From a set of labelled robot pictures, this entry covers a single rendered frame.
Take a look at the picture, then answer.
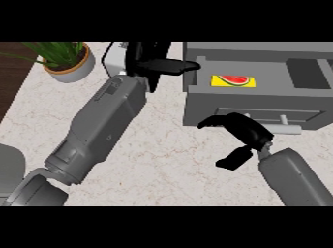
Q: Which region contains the grey open drawer box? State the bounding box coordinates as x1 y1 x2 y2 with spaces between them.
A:
181 41 333 98

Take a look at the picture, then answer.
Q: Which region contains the pale drawer handle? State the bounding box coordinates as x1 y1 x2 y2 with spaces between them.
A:
241 113 303 136

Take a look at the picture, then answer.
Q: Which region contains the yellow watermelon print box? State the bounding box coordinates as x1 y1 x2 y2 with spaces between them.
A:
210 75 259 89

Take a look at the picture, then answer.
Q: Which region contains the grey drawer front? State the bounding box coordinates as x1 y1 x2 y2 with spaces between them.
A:
181 84 333 131

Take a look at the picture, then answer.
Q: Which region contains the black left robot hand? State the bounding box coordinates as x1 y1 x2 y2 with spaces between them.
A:
123 41 203 94

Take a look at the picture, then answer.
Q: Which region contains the green plant in grey pot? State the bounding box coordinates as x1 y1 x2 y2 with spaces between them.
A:
0 41 97 84

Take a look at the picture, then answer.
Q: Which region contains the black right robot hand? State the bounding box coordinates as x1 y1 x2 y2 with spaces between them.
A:
196 111 275 171

